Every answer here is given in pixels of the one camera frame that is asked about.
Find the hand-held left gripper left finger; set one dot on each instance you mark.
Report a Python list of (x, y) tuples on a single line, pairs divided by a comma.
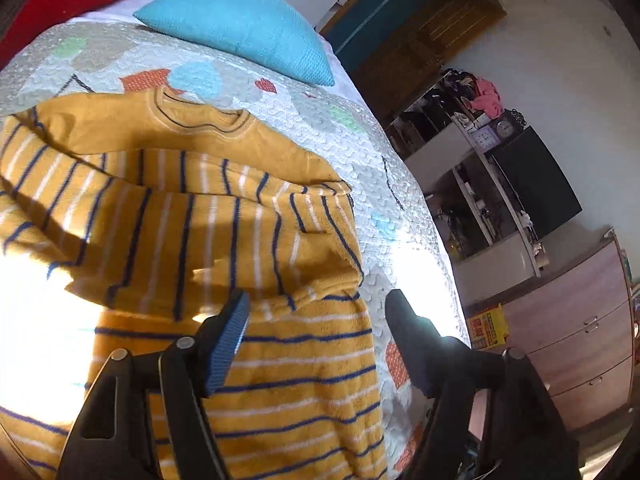
[(231, 332)]

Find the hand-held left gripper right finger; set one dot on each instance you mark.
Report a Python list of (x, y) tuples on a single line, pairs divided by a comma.
[(407, 325)]

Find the yellow striped sweater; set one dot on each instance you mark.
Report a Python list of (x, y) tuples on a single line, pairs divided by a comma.
[(200, 220)]

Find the yellow red box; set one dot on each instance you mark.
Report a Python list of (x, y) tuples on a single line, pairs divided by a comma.
[(487, 327)]

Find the patterned quilted bedspread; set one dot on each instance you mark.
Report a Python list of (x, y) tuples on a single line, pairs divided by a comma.
[(400, 200)]

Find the white shelf unit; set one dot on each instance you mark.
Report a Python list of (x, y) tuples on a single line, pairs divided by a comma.
[(480, 195)]

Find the wooden chest of drawers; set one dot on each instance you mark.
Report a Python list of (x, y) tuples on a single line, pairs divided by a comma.
[(565, 320)]

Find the black television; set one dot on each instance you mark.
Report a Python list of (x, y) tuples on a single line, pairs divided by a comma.
[(537, 182)]

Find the square white clock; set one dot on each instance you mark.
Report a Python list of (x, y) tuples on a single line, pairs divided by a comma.
[(484, 138)]

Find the round dark clock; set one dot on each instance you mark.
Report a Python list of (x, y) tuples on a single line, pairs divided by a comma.
[(505, 127)]

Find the pink cloth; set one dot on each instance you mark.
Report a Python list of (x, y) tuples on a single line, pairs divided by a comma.
[(487, 95)]

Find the wooden door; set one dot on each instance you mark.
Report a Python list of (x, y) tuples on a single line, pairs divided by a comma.
[(425, 25)]

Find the turquoise pillow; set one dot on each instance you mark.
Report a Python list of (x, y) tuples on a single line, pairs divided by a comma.
[(245, 27)]

